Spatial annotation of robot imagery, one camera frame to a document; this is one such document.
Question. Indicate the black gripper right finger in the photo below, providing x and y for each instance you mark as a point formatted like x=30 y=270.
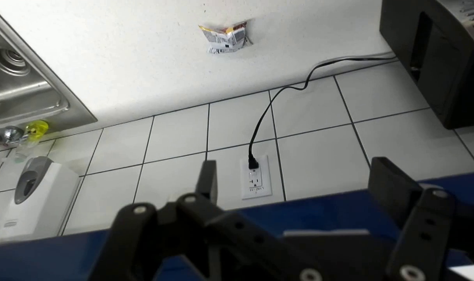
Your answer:
x=429 y=228

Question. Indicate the crumpled snack packet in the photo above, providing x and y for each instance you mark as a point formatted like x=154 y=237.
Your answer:
x=223 y=36

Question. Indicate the stainless steel sink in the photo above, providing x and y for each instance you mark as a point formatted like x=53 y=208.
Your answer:
x=23 y=88

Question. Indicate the white wall outlet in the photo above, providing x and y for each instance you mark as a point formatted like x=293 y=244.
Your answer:
x=256 y=181

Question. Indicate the black coffee maker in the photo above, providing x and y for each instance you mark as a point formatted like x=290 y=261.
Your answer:
x=444 y=63

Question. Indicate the white wall soap dispenser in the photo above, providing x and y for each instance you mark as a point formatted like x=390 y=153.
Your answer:
x=44 y=203

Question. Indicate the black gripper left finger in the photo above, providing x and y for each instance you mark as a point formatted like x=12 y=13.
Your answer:
x=143 y=234

